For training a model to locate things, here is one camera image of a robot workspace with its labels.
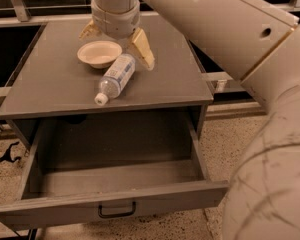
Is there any white paper bowl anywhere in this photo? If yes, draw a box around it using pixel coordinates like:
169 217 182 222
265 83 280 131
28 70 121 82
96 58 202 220
77 41 122 69

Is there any black clamp on floor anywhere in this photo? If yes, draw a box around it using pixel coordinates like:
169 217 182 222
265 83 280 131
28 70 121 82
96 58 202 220
0 141 21 163

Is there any grey metal cabinet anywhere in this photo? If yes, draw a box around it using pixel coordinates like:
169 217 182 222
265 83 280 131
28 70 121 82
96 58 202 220
0 13 212 147

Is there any grey open top drawer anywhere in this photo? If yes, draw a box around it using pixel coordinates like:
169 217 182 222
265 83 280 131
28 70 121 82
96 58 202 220
0 111 228 231

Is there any metal window railing frame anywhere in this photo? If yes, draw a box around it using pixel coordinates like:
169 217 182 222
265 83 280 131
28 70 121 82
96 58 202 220
0 0 300 118

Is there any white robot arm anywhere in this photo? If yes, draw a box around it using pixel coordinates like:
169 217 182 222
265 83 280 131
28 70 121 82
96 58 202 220
91 0 300 240

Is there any black drawer handle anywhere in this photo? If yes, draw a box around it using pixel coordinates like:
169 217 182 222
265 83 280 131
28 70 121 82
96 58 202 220
97 201 137 219

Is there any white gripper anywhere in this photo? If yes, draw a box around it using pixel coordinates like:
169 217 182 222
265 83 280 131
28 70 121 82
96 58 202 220
79 0 155 71

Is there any clear plastic water bottle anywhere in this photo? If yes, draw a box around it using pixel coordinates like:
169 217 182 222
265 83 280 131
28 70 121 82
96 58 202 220
94 54 135 106

